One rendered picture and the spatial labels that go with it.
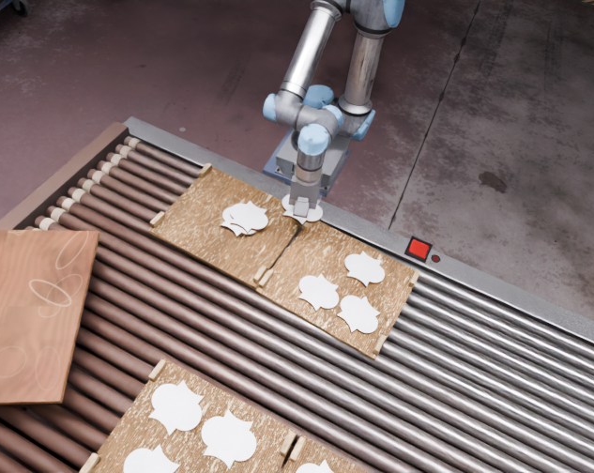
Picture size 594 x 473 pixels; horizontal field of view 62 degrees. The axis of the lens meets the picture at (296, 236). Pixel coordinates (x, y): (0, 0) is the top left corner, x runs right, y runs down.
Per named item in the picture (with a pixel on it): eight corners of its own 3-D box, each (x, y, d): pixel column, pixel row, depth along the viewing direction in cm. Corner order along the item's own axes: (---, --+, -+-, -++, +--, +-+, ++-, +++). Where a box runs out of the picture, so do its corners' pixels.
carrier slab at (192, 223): (210, 168, 180) (209, 165, 179) (308, 216, 171) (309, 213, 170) (148, 232, 161) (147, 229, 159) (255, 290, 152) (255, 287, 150)
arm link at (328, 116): (311, 95, 140) (295, 117, 133) (347, 108, 138) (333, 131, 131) (308, 117, 146) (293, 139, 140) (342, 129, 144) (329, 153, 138)
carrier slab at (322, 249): (311, 219, 171) (312, 216, 169) (418, 275, 161) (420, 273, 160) (255, 292, 151) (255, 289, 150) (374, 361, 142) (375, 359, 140)
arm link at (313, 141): (334, 127, 130) (323, 146, 125) (328, 156, 139) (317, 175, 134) (307, 116, 131) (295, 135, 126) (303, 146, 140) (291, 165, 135)
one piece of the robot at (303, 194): (286, 185, 134) (282, 221, 147) (319, 190, 133) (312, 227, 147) (294, 155, 141) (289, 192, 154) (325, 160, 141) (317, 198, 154)
